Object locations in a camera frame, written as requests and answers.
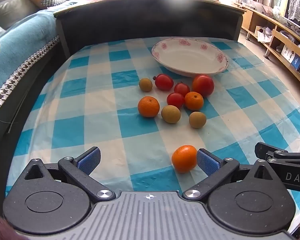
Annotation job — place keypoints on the blue blanket with houndstooth trim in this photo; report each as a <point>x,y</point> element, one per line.
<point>20,42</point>

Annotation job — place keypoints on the white plastic item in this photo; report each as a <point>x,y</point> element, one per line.
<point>263,33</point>

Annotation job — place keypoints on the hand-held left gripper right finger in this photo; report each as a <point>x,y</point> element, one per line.
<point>207,161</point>

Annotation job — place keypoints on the white cardboard box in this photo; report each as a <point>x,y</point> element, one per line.
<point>287,52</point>

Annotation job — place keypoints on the large red tomato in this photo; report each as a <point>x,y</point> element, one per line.
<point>164,82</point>

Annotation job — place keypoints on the red-orange nectarine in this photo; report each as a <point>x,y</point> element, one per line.
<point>203,85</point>

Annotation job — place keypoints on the person's left forearm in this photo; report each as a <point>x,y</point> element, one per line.
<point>0,227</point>

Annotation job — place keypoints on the black television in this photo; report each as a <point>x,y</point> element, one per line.
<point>297,28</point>

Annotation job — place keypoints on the wooden television stand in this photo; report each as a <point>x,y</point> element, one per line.
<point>277,33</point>

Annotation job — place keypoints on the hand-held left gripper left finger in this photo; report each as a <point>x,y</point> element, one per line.
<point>90,158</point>

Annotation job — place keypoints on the blue checkered tablecloth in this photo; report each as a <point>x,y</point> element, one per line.
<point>102,105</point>

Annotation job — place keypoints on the grey sofa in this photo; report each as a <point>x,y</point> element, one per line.
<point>5,10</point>

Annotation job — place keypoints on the blue cardboard box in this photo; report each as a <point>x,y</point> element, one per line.
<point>297,62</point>

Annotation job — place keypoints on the mandarin orange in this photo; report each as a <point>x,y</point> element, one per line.
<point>184,159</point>
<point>148,106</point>
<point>194,101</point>

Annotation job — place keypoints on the dark wooden table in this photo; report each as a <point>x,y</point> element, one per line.
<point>140,20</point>

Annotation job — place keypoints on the white floral plate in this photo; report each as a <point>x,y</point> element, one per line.
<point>190,57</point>

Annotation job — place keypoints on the small red tomato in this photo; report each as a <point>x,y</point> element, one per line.
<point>181,88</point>
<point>175,100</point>

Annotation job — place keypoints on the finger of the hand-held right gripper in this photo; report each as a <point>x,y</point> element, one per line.
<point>265,150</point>

